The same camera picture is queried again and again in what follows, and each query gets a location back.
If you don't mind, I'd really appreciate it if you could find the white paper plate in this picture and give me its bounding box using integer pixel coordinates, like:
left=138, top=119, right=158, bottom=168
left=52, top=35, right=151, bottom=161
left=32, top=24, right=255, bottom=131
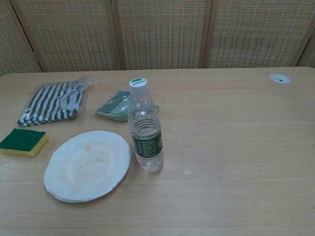
left=43, top=130, right=131, bottom=204

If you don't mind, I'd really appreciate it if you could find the green and yellow sponge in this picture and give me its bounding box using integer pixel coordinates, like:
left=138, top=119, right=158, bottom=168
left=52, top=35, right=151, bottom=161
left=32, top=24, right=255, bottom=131
left=0, top=128, right=50, bottom=158

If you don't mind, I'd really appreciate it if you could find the clear plastic water bottle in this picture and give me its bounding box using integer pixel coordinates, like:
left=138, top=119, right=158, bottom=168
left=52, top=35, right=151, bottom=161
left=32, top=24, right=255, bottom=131
left=127, top=78, right=164, bottom=173

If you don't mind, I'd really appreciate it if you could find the green packet in plastic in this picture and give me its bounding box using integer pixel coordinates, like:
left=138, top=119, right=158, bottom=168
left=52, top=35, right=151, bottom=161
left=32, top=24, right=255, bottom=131
left=94, top=89, right=159, bottom=123

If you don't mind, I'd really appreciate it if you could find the woven rattan folding screen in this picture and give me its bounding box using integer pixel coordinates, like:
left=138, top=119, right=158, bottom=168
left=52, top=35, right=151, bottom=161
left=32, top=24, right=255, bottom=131
left=0, top=0, right=315, bottom=77

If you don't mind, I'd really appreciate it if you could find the green white striped bagged cloth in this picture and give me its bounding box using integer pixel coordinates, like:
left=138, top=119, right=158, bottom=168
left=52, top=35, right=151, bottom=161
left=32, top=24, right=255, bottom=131
left=16, top=75, right=95, bottom=128

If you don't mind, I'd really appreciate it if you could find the white table cable grommet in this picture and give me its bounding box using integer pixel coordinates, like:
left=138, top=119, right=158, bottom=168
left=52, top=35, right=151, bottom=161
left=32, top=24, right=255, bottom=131
left=269, top=73, right=291, bottom=84

